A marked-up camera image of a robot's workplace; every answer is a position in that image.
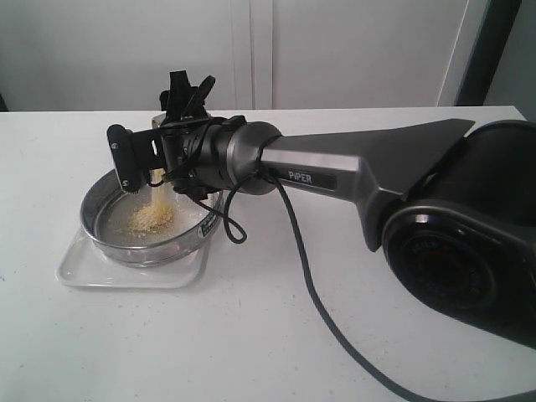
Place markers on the yellow millet grains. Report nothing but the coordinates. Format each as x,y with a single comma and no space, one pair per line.
147,212

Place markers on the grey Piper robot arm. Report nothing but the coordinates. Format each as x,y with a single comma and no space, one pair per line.
451,204

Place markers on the white rectangular tray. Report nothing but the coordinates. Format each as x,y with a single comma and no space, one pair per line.
84,265

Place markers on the stainless steel cup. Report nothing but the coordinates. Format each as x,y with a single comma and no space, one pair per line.
159,120

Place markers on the round steel mesh sieve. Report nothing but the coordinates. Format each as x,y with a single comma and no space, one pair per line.
192,225

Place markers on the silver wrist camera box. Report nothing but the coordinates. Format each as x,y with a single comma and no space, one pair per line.
124,158

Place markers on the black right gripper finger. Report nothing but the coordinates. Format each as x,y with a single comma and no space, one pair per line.
182,100

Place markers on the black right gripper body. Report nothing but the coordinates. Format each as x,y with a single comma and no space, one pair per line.
191,157

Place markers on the white cabinet doors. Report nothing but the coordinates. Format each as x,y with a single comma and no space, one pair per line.
117,55

